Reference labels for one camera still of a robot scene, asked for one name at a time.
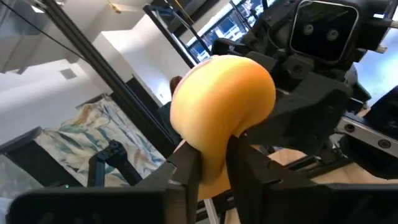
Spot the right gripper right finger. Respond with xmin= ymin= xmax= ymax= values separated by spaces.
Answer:
xmin=226 ymin=133 xmax=332 ymax=224

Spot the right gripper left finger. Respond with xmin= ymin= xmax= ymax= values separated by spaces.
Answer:
xmin=136 ymin=140 xmax=203 ymax=224

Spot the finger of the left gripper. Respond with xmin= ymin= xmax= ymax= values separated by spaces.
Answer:
xmin=363 ymin=85 xmax=398 ymax=138
xmin=245 ymin=81 xmax=353 ymax=156

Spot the yellow iced donut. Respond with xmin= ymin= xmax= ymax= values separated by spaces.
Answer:
xmin=169 ymin=55 xmax=277 ymax=200

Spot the black framed window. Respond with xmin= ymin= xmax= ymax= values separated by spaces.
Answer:
xmin=185 ymin=0 xmax=271 ymax=63

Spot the leaf patterned curtain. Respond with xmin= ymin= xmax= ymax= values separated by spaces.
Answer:
xmin=34 ymin=95 xmax=166 ymax=188

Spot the black partition panel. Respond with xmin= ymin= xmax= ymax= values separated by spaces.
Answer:
xmin=0 ymin=126 xmax=84 ymax=188

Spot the grey air vent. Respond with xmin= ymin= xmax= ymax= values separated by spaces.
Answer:
xmin=59 ymin=68 xmax=78 ymax=80

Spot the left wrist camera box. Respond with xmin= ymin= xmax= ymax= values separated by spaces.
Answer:
xmin=289 ymin=0 xmax=360 ymax=65

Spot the black frame post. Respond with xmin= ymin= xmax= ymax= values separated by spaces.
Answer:
xmin=40 ymin=0 xmax=178 ymax=158

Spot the black frame bar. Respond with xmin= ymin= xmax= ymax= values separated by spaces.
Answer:
xmin=142 ymin=3 xmax=200 ymax=68

